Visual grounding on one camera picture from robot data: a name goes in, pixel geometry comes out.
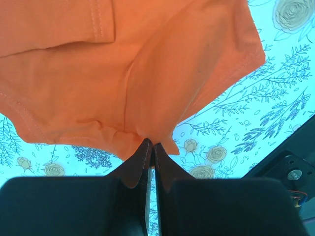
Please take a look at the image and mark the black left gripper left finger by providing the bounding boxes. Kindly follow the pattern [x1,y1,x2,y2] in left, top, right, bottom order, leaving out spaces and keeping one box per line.
[0,139,151,236]

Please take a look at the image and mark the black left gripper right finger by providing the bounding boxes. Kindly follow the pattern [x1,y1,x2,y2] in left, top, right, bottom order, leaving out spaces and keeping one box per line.
[154,144,308,236]

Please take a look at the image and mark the orange t shirt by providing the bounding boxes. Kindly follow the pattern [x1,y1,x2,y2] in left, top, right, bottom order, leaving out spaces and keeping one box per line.
[0,0,265,160]

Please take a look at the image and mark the floral patterned table mat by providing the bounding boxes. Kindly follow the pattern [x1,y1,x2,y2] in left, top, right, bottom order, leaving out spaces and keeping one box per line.
[0,0,315,236]

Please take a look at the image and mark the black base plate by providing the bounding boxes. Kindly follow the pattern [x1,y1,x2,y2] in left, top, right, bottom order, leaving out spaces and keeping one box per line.
[242,120,315,222]

